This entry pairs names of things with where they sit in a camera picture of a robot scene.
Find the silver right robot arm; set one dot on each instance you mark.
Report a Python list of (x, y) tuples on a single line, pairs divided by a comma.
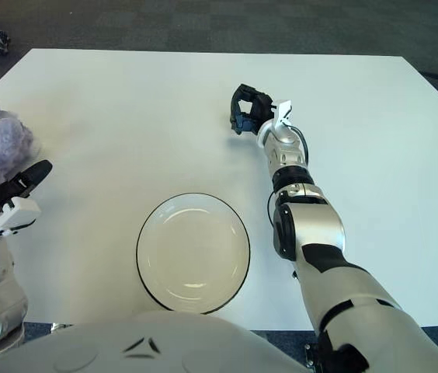
[(312, 225)]

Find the silver robot torso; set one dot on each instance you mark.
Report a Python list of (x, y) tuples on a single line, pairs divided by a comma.
[(164, 342)]

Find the white plate with black rim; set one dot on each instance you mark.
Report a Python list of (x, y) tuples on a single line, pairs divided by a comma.
[(193, 252)]

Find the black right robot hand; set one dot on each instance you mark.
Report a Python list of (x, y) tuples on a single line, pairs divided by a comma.
[(259, 109)]

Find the metal table bracket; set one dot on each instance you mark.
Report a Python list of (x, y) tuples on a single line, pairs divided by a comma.
[(61, 326)]

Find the purple plush bunny doll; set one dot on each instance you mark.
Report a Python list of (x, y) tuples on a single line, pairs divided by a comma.
[(9, 136)]

